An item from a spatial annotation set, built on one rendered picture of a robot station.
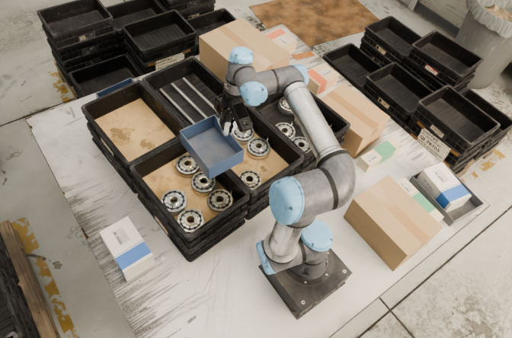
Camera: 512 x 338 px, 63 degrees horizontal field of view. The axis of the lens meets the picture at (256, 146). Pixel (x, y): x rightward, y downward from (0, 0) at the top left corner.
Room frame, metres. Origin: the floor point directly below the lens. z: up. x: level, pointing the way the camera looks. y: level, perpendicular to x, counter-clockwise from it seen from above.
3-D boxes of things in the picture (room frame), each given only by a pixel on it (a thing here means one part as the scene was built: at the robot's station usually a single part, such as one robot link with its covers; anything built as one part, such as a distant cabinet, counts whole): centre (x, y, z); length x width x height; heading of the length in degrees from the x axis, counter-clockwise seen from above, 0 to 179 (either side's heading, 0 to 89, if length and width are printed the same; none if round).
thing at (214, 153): (0.94, 0.16, 1.10); 0.20 x 0.15 x 0.07; 42
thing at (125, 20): (2.52, 1.00, 0.31); 0.40 x 0.30 x 0.34; 132
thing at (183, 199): (0.82, 0.29, 0.86); 0.10 x 0.10 x 0.01
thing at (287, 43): (2.07, -0.05, 0.74); 0.16 x 0.12 x 0.07; 48
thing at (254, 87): (0.94, 0.03, 1.42); 0.11 x 0.11 x 0.08; 27
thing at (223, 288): (1.19, 0.00, 0.35); 1.60 x 1.60 x 0.70; 42
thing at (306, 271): (0.68, -0.25, 0.85); 0.15 x 0.15 x 0.10
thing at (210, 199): (0.86, 0.11, 0.86); 0.10 x 0.10 x 0.01
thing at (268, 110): (1.32, -0.17, 0.87); 0.40 x 0.30 x 0.11; 48
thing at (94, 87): (1.95, 1.03, 0.26); 0.40 x 0.30 x 0.23; 132
